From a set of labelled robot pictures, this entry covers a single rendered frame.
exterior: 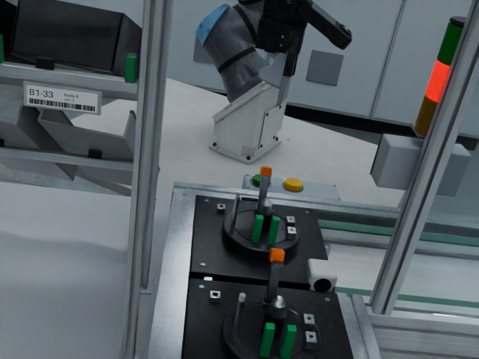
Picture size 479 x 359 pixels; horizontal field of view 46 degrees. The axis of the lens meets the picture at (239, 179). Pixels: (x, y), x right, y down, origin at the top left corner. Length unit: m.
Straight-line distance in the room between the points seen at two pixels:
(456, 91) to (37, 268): 0.76
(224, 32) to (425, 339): 0.90
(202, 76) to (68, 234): 3.01
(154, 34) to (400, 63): 3.47
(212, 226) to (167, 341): 0.28
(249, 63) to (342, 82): 2.60
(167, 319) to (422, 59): 3.41
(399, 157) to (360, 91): 3.26
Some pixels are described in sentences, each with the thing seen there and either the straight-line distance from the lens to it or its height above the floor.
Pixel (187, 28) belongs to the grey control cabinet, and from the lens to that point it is 4.01.
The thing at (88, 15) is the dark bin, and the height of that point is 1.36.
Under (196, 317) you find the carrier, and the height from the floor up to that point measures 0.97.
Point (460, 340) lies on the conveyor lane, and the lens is 1.03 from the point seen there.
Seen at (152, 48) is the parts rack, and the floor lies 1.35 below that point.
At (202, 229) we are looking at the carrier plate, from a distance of 1.01.
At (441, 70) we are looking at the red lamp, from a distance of 0.79.
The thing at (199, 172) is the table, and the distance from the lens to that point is 1.42.
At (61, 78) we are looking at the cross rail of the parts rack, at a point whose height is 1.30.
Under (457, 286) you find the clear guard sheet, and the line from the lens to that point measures 0.97.
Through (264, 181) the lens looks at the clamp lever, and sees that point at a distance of 1.03.
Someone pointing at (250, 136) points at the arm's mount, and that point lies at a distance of 1.47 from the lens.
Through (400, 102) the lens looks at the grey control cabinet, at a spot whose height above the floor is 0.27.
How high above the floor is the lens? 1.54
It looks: 29 degrees down
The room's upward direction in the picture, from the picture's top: 10 degrees clockwise
